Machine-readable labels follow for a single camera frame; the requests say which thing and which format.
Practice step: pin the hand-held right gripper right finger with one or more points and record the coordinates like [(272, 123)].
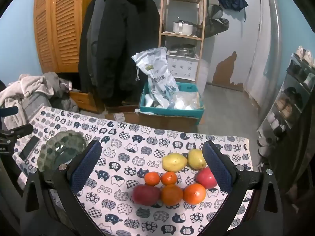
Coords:
[(217, 169)]

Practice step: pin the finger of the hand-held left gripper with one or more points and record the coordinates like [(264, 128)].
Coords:
[(21, 130), (9, 111)]

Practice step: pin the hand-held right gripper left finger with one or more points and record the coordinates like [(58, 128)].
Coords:
[(86, 167)]

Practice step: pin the red apple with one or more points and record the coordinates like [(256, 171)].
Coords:
[(146, 194), (205, 177)]

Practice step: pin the tinted glass bowl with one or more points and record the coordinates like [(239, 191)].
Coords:
[(59, 150)]

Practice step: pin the large orange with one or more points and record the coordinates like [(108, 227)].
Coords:
[(172, 194), (194, 193)]

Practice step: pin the small tangerine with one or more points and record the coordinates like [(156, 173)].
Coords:
[(169, 178), (152, 179)]

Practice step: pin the black smartphone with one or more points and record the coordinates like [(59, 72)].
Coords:
[(29, 147)]

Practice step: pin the grey fabric storage bag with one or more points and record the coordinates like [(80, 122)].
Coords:
[(37, 105)]

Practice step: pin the dark grey puffer jacket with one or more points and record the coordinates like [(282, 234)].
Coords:
[(64, 102)]

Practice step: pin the grey hoodie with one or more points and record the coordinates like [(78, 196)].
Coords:
[(55, 83)]

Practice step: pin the cat-print tablecloth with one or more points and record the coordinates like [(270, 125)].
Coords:
[(137, 147)]

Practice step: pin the small labelled cardboard box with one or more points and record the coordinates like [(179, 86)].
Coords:
[(120, 116)]

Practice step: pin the wooden drawer box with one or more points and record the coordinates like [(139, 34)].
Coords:
[(85, 100)]

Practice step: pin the large cardboard box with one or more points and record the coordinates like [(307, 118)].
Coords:
[(167, 124)]

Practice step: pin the teal plastic crate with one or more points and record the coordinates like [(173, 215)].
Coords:
[(172, 113)]

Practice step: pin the clear plastic bags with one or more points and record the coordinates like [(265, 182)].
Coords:
[(187, 100)]

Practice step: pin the shoe rack with shoes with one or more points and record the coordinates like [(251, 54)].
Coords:
[(288, 105)]

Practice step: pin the wooden louvered wardrobe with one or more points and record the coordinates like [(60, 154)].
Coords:
[(61, 29)]

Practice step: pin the white patterned storage box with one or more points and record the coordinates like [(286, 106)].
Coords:
[(182, 68)]

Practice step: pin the white rice bag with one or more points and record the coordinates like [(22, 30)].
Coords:
[(157, 73)]

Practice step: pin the white door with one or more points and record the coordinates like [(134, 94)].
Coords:
[(260, 54)]

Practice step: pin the steel pot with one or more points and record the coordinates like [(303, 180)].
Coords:
[(182, 50)]

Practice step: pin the wooden shelf rack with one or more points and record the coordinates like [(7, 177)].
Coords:
[(200, 41)]

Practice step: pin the black coat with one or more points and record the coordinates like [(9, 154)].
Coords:
[(123, 41)]

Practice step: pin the dark cap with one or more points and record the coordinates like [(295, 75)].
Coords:
[(219, 27)]

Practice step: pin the grey cap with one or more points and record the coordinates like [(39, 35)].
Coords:
[(215, 11)]

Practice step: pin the dark blue umbrella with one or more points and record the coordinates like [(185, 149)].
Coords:
[(232, 1)]

